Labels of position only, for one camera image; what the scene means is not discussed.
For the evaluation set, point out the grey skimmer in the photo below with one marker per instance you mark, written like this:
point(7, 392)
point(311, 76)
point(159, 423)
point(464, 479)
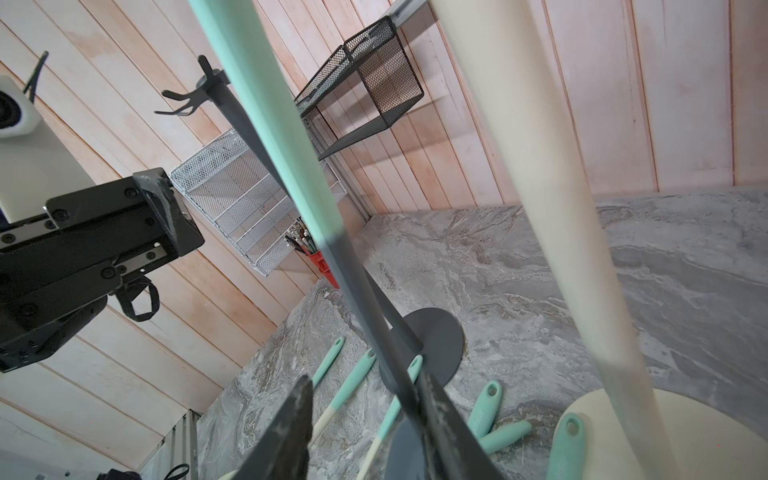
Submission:
point(568, 452)
point(234, 30)
point(485, 409)

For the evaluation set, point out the black mesh wall basket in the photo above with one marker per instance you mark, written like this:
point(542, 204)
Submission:
point(376, 55)

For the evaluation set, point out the cream utensil rack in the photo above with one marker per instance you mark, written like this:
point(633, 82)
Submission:
point(634, 431)

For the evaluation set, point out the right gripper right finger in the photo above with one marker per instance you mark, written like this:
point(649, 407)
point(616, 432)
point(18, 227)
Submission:
point(450, 450)

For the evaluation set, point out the white wire mesh shelf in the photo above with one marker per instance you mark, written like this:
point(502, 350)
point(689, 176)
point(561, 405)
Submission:
point(233, 190)

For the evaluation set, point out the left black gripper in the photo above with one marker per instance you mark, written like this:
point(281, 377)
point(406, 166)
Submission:
point(59, 268)

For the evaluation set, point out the dark grey utensil rack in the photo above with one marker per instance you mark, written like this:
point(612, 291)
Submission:
point(434, 333)

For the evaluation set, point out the red pencil cup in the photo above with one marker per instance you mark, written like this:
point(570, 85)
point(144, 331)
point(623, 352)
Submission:
point(318, 255)

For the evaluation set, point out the cream skimmer far left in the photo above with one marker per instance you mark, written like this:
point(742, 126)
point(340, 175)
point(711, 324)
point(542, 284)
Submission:
point(324, 360)

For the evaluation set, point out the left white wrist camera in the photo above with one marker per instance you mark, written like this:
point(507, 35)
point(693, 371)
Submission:
point(35, 165)

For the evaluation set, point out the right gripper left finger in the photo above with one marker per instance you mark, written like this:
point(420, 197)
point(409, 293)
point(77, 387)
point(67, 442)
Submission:
point(282, 438)

